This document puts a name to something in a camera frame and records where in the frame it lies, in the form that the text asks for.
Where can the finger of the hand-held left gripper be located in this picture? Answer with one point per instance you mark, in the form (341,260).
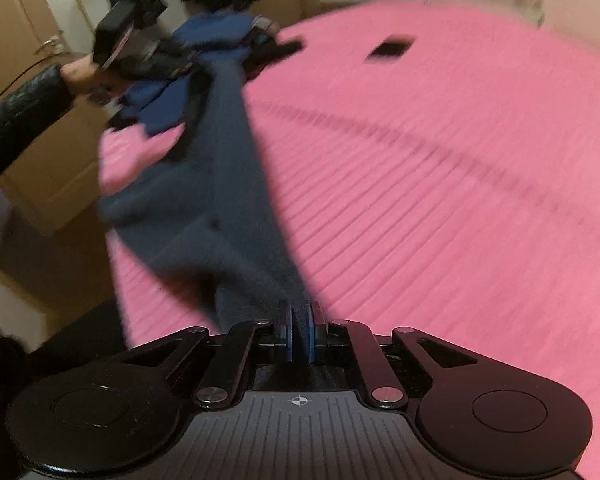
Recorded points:
(272,55)
(265,32)

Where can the navy blue garment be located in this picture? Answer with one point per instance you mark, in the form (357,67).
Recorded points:
(230,185)

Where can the small black flat object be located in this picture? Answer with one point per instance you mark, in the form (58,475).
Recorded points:
(391,48)

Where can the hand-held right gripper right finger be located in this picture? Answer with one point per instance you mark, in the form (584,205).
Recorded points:
(310,335)

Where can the person's left hand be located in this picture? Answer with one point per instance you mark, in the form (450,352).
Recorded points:
(82,77)

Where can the pink ribbed blanket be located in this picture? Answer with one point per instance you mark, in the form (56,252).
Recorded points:
(430,200)

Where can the person's left forearm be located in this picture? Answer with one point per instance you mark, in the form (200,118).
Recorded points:
(15,120)

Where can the wooden wardrobe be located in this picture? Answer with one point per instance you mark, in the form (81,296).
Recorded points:
(10,20)

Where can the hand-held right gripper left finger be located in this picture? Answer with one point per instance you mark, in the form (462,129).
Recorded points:
(287,335)

